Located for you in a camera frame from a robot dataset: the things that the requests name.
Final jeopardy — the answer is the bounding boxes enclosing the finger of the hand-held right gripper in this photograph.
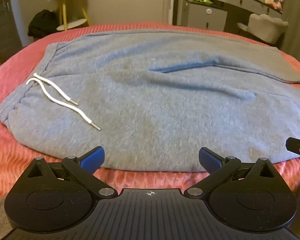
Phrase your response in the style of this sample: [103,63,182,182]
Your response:
[286,137,300,169]

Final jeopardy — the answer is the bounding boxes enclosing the pink plush toy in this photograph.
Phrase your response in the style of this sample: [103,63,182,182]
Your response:
[264,0,284,12]

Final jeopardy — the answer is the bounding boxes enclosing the grey pants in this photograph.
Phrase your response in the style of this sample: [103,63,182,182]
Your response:
[0,29,300,173]

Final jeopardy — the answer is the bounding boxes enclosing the grey vanity desk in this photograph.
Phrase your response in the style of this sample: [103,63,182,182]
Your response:
[209,0,283,30]

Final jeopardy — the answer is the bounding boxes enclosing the beige knit cloth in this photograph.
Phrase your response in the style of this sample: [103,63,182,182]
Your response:
[0,197,16,233]

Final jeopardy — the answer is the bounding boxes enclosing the pink ribbed bedspread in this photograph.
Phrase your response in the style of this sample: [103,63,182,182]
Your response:
[0,22,300,207]

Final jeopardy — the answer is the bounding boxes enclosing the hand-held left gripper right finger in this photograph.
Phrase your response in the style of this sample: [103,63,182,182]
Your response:
[184,147,280,200]

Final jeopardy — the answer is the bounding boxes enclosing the grey cabinet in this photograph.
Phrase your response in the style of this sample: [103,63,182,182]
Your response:
[181,0,228,33]

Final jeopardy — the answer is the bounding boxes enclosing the cream upholstered chair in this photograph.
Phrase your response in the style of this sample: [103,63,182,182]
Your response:
[237,13,289,46]

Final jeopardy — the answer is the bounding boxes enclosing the yellow side table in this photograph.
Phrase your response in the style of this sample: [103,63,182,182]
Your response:
[48,0,90,32]

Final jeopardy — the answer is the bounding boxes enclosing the black bag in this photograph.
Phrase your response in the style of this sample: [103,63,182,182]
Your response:
[27,9,59,37]

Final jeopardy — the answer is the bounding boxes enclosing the dark door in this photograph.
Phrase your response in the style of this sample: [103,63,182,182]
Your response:
[0,0,23,58]

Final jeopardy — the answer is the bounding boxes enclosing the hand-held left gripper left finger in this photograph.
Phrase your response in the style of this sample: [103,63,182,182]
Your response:
[25,146,118,200]

